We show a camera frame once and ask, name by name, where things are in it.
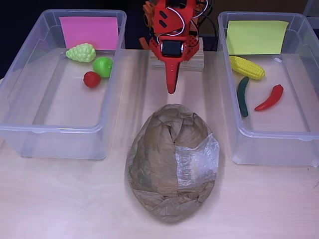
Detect white servo cable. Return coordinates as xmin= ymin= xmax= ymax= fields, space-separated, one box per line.
xmin=157 ymin=6 xmax=186 ymax=43

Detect light green toy grapes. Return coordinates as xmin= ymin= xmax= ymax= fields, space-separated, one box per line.
xmin=65 ymin=43 xmax=97 ymax=63

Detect red toy chili pepper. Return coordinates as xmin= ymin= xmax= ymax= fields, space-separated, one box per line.
xmin=254 ymin=84 xmax=284 ymax=112

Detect black cable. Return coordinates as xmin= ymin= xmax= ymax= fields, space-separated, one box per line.
xmin=196 ymin=0 xmax=218 ymax=38

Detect red toy tomato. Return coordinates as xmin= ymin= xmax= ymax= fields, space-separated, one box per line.
xmin=83 ymin=71 xmax=102 ymax=88

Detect yellow toy corn cob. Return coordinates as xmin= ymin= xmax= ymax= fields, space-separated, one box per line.
xmin=229 ymin=55 xmax=266 ymax=81

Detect clear plastic bin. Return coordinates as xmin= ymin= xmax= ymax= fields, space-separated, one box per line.
xmin=0 ymin=9 xmax=128 ymax=160
xmin=217 ymin=11 xmax=319 ymax=168

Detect wooden base block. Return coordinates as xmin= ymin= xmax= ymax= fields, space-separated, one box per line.
xmin=150 ymin=37 xmax=205 ymax=72

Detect pink sticky note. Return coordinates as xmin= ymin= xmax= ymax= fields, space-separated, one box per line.
xmin=59 ymin=16 xmax=119 ymax=51

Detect dark green toy cucumber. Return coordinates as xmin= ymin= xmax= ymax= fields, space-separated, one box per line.
xmin=236 ymin=76 xmax=250 ymax=117

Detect crumpled brown paper bag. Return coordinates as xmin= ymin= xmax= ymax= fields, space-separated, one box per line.
xmin=124 ymin=104 xmax=221 ymax=224

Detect yellow sticky note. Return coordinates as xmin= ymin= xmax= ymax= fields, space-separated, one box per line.
xmin=226 ymin=20 xmax=290 ymax=55

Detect green toy apple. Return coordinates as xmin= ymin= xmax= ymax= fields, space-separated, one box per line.
xmin=92 ymin=56 xmax=114 ymax=79

